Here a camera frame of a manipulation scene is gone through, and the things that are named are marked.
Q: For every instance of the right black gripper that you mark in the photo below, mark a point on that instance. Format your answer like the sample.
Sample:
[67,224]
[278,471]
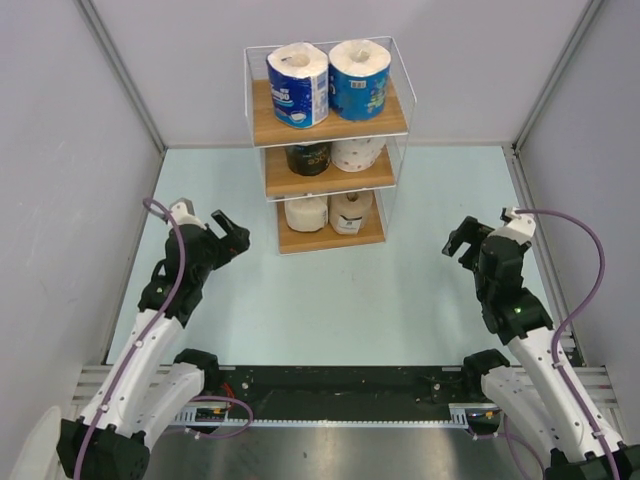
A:
[471,232]

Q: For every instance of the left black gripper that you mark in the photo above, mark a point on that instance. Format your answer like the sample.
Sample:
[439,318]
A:
[230,245]

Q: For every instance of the beige paper roll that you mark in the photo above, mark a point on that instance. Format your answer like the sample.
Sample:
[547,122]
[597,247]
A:
[307,215]

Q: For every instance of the black paper roll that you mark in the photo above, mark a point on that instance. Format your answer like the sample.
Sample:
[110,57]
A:
[308,160]

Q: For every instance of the brown paper roll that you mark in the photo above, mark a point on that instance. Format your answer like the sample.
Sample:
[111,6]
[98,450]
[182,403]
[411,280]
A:
[349,212]

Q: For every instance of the white dotted paper roll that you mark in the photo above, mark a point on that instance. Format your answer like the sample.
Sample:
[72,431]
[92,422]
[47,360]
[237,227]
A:
[356,155]

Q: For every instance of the dark blue paper roll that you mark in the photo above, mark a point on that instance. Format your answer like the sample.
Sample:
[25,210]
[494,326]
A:
[298,78]

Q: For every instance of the light blue paper roll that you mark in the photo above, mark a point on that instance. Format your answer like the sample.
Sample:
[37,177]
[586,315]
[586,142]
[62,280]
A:
[358,79]

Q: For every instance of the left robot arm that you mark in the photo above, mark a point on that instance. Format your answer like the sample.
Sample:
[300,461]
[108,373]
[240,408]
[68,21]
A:
[114,434]

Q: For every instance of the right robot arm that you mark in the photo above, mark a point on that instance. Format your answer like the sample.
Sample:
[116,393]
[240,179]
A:
[554,418]

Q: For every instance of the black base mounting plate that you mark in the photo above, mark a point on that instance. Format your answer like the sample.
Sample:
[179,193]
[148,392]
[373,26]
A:
[287,388]

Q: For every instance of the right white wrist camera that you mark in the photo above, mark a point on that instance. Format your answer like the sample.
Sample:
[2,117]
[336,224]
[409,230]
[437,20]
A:
[518,227]

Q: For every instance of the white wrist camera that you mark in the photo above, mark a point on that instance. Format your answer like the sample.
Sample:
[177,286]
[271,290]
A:
[518,227]
[183,213]

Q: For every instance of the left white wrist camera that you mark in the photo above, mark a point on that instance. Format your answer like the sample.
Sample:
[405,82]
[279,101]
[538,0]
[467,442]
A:
[183,213]

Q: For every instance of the white wire wooden shelf rack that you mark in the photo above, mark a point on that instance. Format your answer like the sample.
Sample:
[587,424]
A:
[330,122]

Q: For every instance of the grey slotted cable duct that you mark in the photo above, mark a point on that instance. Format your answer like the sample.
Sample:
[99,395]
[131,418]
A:
[417,415]

